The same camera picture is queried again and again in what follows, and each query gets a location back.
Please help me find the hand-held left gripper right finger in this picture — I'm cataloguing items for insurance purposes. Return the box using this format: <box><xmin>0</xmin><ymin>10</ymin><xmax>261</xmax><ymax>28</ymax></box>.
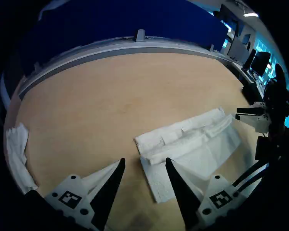
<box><xmin>165</xmin><ymin>157</ymin><xmax>249</xmax><ymax>231</ymax></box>

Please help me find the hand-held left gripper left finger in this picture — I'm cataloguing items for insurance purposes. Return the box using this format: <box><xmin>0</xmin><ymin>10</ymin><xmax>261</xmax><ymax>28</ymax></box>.
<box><xmin>44</xmin><ymin>158</ymin><xmax>126</xmax><ymax>231</ymax></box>

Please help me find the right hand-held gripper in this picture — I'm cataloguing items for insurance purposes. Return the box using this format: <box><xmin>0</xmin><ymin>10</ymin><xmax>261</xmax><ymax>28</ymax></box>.
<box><xmin>235</xmin><ymin>79</ymin><xmax>289</xmax><ymax>164</ymax></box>

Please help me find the white towel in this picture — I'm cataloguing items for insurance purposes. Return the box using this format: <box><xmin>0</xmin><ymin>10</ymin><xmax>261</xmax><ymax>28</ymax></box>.
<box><xmin>134</xmin><ymin>107</ymin><xmax>242</xmax><ymax>204</ymax></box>

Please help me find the black monitor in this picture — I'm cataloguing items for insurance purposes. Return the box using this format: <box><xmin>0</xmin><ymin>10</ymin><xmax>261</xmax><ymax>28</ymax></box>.
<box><xmin>250</xmin><ymin>51</ymin><xmax>272</xmax><ymax>77</ymax></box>

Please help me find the heap of white towels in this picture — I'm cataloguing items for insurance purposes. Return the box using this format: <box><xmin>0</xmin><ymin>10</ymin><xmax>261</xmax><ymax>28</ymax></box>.
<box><xmin>5</xmin><ymin>122</ymin><xmax>39</xmax><ymax>194</ymax></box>

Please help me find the blue desk screen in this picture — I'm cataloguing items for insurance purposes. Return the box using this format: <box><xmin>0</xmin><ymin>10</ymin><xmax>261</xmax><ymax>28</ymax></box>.
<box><xmin>0</xmin><ymin>0</ymin><xmax>232</xmax><ymax>100</ymax></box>

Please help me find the black cable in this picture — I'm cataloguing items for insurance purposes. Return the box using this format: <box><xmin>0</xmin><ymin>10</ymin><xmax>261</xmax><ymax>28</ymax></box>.
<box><xmin>235</xmin><ymin>166</ymin><xmax>270</xmax><ymax>193</ymax></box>
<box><xmin>232</xmin><ymin>161</ymin><xmax>268</xmax><ymax>188</ymax></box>

